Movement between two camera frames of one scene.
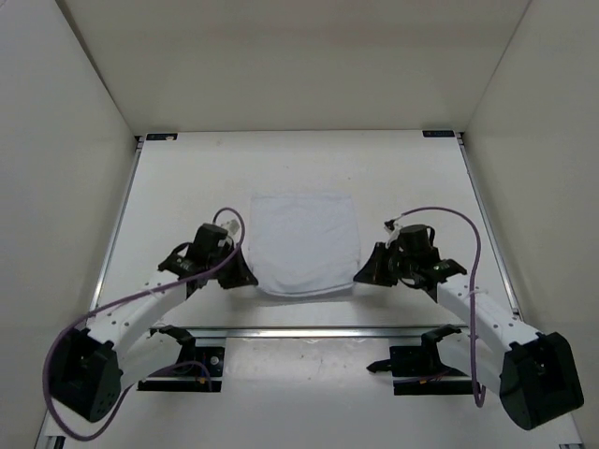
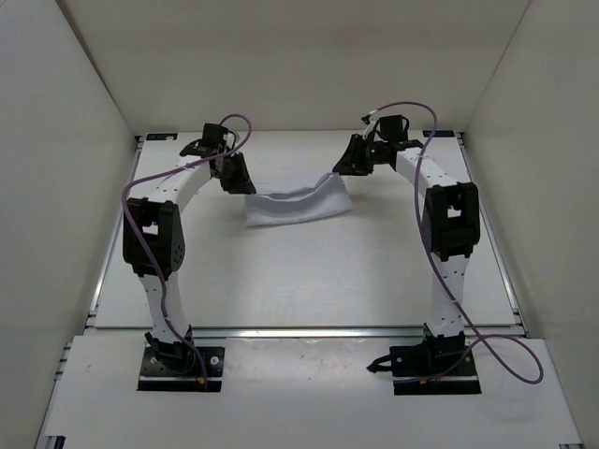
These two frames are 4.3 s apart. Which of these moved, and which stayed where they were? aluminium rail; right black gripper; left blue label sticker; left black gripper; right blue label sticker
Moved: left black gripper; right black gripper
Stayed: aluminium rail; left blue label sticker; right blue label sticker
